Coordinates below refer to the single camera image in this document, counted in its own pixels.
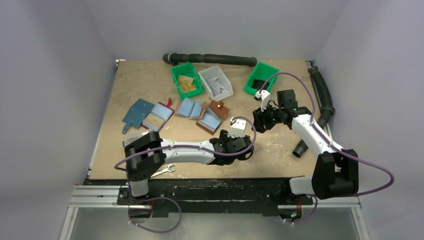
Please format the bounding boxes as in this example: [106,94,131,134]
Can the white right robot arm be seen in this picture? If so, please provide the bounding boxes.
[252,90,359,204]

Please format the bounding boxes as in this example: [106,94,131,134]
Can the gold card upper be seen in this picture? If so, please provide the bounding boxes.
[177,75,195,85]

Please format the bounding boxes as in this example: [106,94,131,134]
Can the black card in bin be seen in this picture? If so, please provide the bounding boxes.
[251,79,268,93]

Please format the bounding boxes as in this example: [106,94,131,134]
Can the silver wrench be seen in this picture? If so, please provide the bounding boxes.
[150,164,175,178]

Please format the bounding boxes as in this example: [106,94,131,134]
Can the large green plastic bin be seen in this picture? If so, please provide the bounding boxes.
[170,63,203,100]

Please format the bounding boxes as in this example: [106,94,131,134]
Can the blue card holder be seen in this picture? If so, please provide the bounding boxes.
[122,98,155,135]

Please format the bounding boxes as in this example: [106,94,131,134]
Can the black corrugated hose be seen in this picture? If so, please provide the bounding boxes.
[162,52,258,67]
[292,66,336,159]

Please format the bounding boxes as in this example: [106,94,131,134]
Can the aluminium frame rail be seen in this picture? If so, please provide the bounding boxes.
[59,59,372,240]

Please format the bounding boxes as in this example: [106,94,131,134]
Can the small green plastic bin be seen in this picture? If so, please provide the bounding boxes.
[244,62,280,96]

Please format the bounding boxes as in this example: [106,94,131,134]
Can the right black corrugated hose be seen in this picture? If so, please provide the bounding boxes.
[292,66,336,159]

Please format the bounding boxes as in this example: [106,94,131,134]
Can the pink open card holder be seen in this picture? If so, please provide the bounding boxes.
[175,97,208,119]

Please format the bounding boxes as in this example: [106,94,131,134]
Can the red open card holder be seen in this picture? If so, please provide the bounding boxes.
[141,98,175,132]

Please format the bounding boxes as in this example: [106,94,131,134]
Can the clear plastic box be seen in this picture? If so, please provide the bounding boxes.
[122,130,150,147]

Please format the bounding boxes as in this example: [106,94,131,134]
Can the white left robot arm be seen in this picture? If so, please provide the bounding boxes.
[123,130,255,205]

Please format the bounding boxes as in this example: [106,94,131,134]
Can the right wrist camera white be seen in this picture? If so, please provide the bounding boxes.
[254,90,271,112]

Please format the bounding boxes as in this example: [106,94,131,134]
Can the brown open card holder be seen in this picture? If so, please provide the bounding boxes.
[196,100,230,135]

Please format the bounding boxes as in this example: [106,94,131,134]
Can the rear black corrugated hose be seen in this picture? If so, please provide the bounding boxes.
[162,52,258,67]

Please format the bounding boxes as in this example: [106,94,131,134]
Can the white translucent plastic bin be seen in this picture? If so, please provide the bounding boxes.
[197,65,234,102]

